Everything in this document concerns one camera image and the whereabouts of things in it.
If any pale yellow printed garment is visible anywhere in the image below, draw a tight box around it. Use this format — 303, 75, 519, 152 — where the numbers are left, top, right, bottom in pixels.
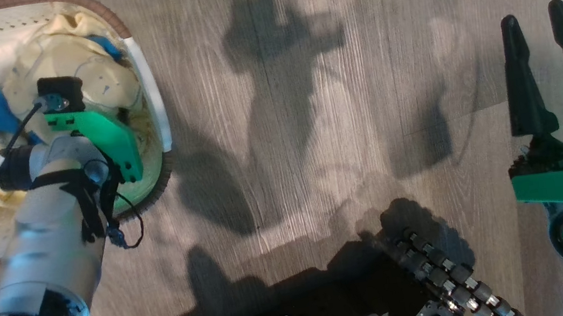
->
0, 2, 167, 211

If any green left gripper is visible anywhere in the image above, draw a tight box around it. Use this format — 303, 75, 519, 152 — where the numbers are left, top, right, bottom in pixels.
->
44, 102, 147, 193

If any black silver cable chain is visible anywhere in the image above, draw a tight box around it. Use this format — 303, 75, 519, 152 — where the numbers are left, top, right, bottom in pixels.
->
372, 212, 526, 316

